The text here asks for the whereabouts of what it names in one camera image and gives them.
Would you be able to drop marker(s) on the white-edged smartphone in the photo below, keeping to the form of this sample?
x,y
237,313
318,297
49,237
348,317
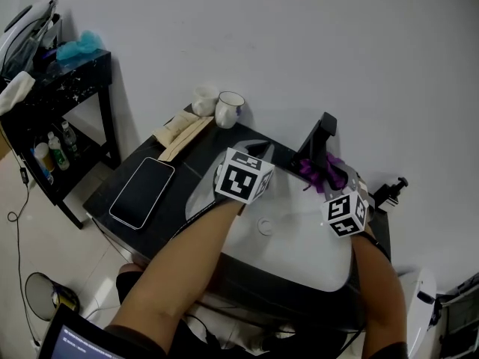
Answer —
x,y
142,193

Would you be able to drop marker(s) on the black laptop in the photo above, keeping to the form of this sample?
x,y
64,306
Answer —
x,y
75,340

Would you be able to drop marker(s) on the sink drain plug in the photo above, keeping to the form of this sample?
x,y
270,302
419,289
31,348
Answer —
x,y
266,226

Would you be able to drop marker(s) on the purple cloth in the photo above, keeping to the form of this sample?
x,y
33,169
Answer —
x,y
318,172

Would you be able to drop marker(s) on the white cup with blue print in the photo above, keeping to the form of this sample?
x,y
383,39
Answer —
x,y
227,110

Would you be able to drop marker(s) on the black marble side table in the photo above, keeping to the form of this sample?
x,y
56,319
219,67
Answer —
x,y
60,88

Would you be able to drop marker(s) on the person's black clothing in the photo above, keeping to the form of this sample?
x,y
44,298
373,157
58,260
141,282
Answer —
x,y
129,286

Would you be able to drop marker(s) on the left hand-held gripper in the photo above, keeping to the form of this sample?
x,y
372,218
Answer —
x,y
239,180

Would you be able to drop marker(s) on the person's left forearm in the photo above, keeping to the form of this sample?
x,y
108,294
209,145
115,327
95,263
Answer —
x,y
179,264

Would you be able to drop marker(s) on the beige tube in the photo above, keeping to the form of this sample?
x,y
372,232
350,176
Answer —
x,y
176,127

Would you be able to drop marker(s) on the white storage rack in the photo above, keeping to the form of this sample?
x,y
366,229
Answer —
x,y
460,312

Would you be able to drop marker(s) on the clear bottle dark label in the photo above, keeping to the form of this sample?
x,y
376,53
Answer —
x,y
71,140

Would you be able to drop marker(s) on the black waste bin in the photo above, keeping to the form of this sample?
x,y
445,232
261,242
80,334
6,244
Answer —
x,y
46,295

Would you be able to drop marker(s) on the white cloth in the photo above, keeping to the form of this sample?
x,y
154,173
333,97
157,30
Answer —
x,y
15,90

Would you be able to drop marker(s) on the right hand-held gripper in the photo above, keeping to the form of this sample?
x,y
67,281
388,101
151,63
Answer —
x,y
346,213

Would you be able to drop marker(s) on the black sink faucet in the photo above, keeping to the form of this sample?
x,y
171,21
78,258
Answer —
x,y
316,140

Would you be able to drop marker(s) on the white appliance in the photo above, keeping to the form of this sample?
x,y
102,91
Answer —
x,y
22,32

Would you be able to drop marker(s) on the person's right forearm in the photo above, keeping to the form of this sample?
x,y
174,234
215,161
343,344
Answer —
x,y
379,290

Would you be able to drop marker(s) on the plain white cup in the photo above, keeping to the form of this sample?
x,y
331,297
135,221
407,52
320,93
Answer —
x,y
204,101

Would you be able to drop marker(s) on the clear bottle green label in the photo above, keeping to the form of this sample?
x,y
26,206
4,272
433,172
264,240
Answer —
x,y
59,152

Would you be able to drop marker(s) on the black vanity cabinet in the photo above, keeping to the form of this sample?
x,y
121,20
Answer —
x,y
164,219

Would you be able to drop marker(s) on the white sink basin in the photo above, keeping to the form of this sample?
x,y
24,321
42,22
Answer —
x,y
284,234

